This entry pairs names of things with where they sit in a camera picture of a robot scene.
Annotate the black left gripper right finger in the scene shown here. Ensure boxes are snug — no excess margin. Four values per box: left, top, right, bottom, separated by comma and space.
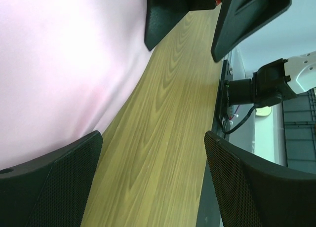
204, 131, 316, 227

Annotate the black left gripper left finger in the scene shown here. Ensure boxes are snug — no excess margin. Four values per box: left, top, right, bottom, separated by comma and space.
0, 131, 103, 227

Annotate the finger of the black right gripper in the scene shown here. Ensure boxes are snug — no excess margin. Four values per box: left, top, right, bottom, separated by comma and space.
211, 0, 292, 62
144, 0, 189, 51

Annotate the pink t-shirt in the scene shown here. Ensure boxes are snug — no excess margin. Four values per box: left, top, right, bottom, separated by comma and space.
0, 0, 151, 169

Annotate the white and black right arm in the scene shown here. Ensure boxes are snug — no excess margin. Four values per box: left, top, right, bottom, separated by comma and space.
144, 0, 316, 108

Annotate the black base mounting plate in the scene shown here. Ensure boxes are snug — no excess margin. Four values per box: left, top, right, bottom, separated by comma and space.
212, 60, 233, 140

